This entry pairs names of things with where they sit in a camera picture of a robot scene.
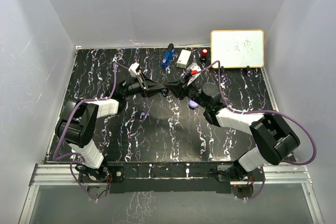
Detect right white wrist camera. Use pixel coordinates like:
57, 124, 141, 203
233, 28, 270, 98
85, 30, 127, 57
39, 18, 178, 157
184, 62, 201, 85

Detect white rectangular box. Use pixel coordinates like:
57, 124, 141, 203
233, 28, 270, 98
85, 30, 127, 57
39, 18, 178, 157
176, 49, 191, 69

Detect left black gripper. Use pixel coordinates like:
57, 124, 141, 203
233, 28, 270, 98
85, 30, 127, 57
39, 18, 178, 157
122, 73, 165, 99

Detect black earbud charging case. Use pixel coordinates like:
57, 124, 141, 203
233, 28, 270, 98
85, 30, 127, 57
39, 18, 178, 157
161, 88, 169, 97

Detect black front base bar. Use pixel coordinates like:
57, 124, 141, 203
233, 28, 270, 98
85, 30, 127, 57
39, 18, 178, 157
75, 162, 264, 196

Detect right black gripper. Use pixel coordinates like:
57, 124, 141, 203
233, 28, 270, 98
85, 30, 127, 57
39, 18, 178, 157
167, 75, 209, 110

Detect blue black tool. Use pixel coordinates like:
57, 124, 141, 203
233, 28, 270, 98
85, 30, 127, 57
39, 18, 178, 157
161, 43, 175, 68

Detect purple round earbud case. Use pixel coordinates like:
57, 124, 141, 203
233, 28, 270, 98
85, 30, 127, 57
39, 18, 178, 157
188, 100, 199, 109

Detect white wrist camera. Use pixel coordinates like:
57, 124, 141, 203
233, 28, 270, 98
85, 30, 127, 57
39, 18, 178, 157
184, 62, 201, 85
128, 62, 141, 78

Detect aluminium frame rail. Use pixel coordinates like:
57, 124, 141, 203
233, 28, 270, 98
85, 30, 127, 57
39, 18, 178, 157
19, 163, 324, 223

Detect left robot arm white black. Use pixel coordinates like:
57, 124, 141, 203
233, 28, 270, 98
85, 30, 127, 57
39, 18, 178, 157
55, 70, 164, 182

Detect white board wooden frame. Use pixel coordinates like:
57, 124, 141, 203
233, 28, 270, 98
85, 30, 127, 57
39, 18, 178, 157
211, 29, 265, 68

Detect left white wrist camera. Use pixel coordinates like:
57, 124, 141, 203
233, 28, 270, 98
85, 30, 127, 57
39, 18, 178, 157
128, 62, 141, 78

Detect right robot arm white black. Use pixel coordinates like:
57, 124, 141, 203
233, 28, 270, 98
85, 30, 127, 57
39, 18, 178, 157
165, 79, 300, 180

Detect red emergency button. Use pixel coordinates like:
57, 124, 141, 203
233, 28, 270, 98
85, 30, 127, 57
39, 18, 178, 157
200, 48, 208, 62

